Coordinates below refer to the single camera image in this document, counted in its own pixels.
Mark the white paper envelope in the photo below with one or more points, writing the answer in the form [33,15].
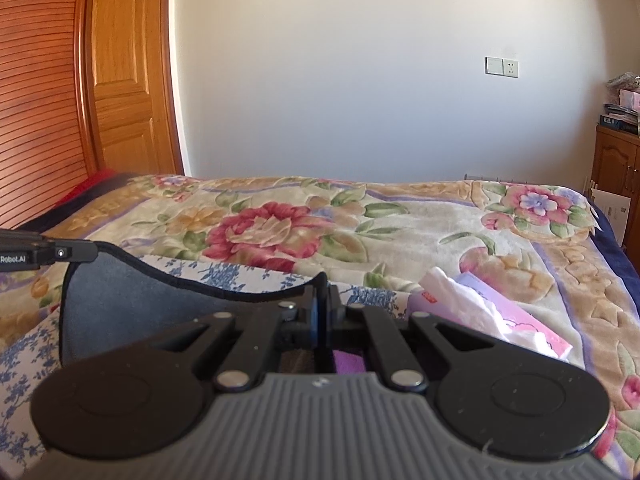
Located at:
[612,212]

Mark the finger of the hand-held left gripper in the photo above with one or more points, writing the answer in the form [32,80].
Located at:
[75,252]

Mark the white blue floral cloth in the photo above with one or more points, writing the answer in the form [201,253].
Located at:
[225,272]

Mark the wooden cabinet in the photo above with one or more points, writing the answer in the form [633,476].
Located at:
[617,170]

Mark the grey-blue towel with dark trim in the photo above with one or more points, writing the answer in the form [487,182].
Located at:
[150,305]

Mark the red cloth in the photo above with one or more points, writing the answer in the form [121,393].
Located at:
[97,178]

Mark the white wall switch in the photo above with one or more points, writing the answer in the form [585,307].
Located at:
[493,65]

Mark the purple tissue pack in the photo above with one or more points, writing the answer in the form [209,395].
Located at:
[520,327]

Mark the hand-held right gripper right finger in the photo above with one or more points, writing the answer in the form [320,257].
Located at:
[335,312]

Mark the pink box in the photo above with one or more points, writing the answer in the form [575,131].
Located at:
[631,99]

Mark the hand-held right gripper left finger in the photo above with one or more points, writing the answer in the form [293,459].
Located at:
[315,312]

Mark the floral plush blanket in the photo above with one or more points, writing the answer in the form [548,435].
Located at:
[400,240]

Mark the white wall socket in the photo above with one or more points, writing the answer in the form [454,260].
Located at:
[510,68]

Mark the wooden louvred panel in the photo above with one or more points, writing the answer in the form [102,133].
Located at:
[35,90]

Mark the dark blue book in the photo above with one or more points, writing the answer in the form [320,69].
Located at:
[619,124]

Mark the wooden panel door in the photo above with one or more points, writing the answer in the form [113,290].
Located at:
[125,70]

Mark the grey metal rack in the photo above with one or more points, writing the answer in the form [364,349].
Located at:
[492,178]

